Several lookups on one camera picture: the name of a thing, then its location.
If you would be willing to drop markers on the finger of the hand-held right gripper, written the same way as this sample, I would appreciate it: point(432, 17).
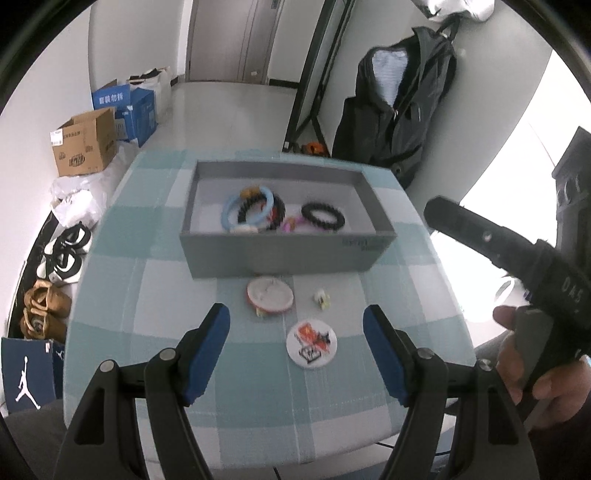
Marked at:
point(480, 237)

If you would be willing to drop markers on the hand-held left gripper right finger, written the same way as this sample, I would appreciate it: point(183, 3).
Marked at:
point(385, 355)

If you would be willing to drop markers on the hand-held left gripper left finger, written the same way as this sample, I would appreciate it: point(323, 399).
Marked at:
point(207, 355)

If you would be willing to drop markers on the white printed round badge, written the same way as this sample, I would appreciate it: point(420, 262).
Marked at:
point(310, 344)

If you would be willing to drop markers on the small white yellow trinket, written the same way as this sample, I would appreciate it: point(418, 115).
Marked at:
point(322, 297)

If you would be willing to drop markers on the pink round badge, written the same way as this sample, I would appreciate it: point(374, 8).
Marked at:
point(270, 295)

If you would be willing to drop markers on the grey cardboard box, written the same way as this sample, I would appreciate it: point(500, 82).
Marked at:
point(277, 258)

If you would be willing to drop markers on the person's right hand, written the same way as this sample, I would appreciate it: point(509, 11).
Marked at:
point(558, 397)

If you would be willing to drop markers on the teal checked tablecloth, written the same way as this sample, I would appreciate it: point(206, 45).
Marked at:
point(258, 415)

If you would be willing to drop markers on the black jacket striped lining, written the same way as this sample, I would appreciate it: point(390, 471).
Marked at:
point(406, 115)

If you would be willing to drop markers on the brown shoe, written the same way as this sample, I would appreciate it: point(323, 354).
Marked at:
point(48, 297)
point(41, 325)

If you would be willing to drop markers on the white black sneaker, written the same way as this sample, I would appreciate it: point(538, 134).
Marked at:
point(69, 240)
point(62, 267)

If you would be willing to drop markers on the person's right trouser leg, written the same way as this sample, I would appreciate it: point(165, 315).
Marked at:
point(565, 457)

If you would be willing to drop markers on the navy paper bag white figure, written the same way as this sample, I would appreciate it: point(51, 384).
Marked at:
point(27, 378)

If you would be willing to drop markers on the small orange object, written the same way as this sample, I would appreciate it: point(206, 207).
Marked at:
point(316, 148)

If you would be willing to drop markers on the crumpled white plastic bag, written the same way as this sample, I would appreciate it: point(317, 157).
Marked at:
point(76, 203)

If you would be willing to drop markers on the black clothes rack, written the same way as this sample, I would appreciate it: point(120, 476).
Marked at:
point(304, 92)

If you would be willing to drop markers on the white cloth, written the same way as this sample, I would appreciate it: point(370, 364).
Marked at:
point(455, 8)

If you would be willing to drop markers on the brown cardboard box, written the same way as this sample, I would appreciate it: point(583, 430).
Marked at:
point(87, 143)

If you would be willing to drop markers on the blue cardboard box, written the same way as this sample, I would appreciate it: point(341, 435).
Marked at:
point(141, 113)

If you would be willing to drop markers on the white sack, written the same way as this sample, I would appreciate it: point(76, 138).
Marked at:
point(157, 87)

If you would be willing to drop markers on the grey door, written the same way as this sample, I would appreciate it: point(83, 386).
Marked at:
point(231, 41)

